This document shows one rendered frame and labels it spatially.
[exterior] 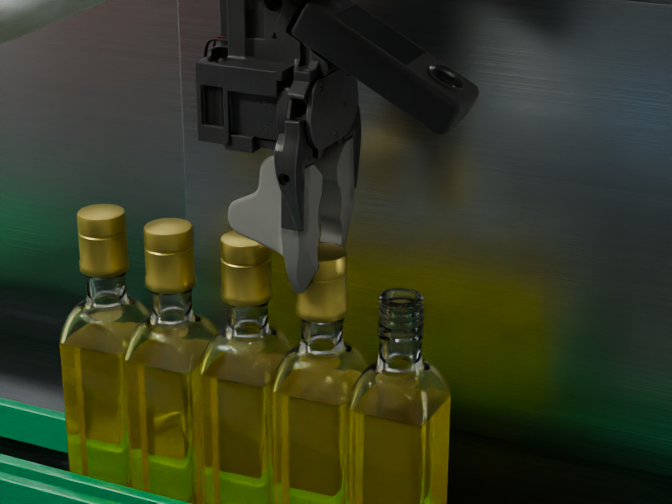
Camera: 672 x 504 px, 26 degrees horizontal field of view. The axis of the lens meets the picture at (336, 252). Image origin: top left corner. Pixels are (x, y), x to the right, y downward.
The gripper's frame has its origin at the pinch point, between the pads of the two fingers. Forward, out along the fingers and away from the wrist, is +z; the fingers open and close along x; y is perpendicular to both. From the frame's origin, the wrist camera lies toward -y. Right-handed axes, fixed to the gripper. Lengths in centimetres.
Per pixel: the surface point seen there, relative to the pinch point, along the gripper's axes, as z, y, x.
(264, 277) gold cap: 1.6, 4.2, 0.3
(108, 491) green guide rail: 18.9, 15.4, 4.2
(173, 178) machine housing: 1.7, 20.4, -15.0
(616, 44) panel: -13.7, -15.6, -11.9
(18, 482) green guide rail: 18.8, 21.9, 6.1
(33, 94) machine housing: -3.7, 33.5, -15.0
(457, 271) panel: 4.2, -5.1, -12.0
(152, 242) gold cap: -0.3, 12.0, 1.9
